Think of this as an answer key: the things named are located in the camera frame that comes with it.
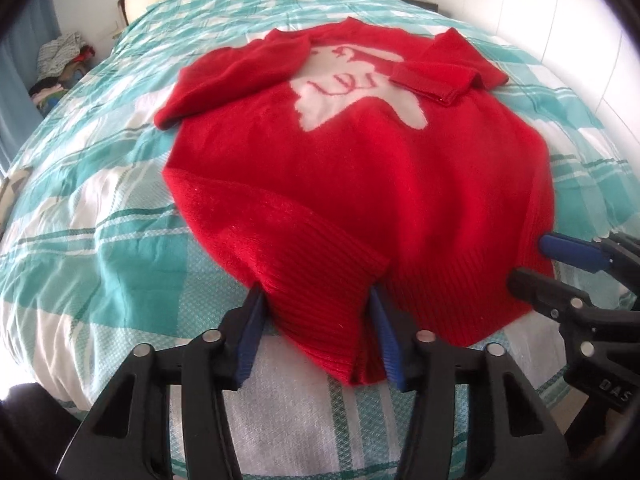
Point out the pile of clothes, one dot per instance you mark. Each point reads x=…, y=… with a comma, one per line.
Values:
x=61, y=64

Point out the red knit sweater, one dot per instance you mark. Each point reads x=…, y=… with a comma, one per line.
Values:
x=322, y=162

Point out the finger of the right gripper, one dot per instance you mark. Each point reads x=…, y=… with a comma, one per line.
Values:
x=549, y=297
x=617, y=254

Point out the dark wooden nightstand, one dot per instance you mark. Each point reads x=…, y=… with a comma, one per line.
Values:
x=426, y=5

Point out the patterned cushion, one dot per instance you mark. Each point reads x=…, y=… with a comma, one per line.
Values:
x=11, y=188

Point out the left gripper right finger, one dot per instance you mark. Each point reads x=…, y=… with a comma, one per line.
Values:
x=511, y=434

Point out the blue curtain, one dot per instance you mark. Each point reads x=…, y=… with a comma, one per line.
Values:
x=35, y=25

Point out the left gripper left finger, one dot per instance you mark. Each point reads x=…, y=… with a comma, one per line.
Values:
x=126, y=433

